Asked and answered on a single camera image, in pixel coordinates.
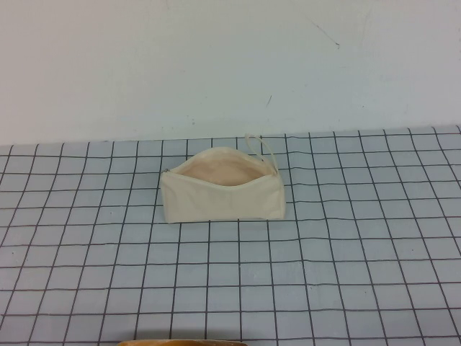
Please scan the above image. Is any cream fabric pencil case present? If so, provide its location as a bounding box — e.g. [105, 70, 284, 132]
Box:
[160, 133, 287, 224]

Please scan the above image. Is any brown wooden curved object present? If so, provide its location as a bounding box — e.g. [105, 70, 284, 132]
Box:
[117, 339, 249, 346]

